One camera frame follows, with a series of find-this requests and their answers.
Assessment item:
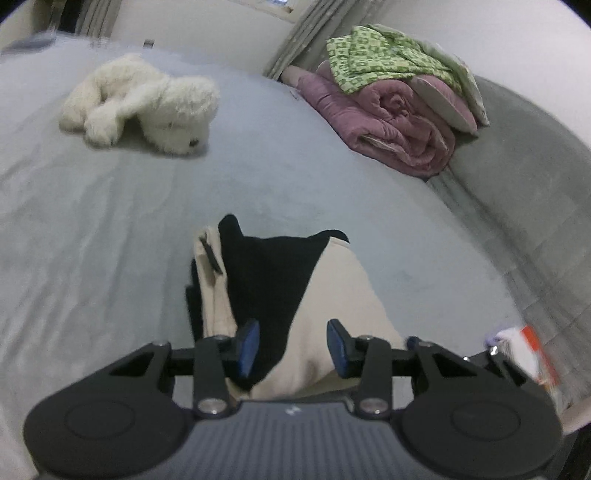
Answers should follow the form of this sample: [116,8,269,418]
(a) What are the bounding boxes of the beige bear raglan shirt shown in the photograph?
[185,215,405,400]

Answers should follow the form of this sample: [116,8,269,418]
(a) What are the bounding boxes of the folded white purple clothes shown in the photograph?
[485,327,527,358]

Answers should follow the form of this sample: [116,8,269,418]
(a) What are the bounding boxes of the red patterned box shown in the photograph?
[510,326,559,389]

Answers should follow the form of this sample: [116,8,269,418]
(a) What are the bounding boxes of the grey bed sheet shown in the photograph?
[1,38,521,479]

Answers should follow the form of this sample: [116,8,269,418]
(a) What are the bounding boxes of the grey padded headboard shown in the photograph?
[428,78,590,409]

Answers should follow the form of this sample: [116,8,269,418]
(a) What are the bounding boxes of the pink rolled quilt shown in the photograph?
[297,72,456,179]

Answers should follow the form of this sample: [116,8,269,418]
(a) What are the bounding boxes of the pink beige pillow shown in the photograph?
[408,40,490,136]

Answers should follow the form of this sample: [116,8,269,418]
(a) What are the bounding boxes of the white plush dog toy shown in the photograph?
[59,54,221,156]

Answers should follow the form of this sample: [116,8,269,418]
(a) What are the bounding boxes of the green patterned blanket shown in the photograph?
[327,26,463,94]

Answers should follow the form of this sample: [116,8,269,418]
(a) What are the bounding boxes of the dark tablet on bed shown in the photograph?
[1,32,56,54]

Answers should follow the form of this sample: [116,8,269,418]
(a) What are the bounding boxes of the left grey curtain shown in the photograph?
[74,0,122,38]

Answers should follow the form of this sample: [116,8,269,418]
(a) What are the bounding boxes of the grey curtain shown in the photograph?
[74,0,122,38]
[263,0,394,80]

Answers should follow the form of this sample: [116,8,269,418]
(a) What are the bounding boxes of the right grey curtain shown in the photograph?
[263,0,394,80]

